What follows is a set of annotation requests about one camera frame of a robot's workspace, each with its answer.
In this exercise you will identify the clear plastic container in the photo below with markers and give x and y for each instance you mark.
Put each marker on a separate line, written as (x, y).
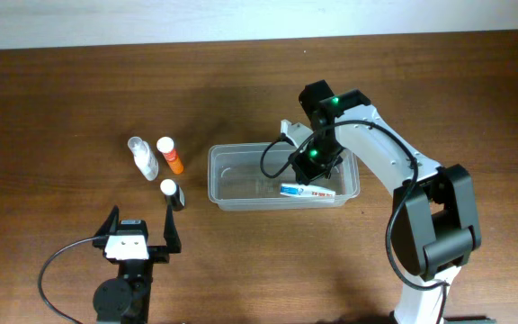
(236, 183)

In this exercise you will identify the dark bottle white cap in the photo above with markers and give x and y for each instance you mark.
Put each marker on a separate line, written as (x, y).
(173, 193)

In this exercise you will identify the orange tablet tube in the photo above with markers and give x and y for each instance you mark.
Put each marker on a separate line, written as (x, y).
(166, 147)

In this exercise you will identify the white spray bottle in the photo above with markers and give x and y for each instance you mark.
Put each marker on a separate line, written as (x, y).
(144, 158)

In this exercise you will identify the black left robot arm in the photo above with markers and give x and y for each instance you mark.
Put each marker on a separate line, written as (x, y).
(126, 297)

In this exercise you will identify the white green medicine box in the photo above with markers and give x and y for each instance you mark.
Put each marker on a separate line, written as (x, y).
(305, 191)

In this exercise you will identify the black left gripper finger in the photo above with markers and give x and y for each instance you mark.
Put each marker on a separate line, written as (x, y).
(171, 236)
(109, 226)

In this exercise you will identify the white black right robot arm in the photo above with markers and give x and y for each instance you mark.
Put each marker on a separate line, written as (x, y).
(434, 225)

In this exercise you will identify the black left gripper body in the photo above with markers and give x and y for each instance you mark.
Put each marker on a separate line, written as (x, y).
(156, 254)

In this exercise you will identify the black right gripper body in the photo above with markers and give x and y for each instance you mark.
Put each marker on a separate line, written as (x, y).
(317, 158)

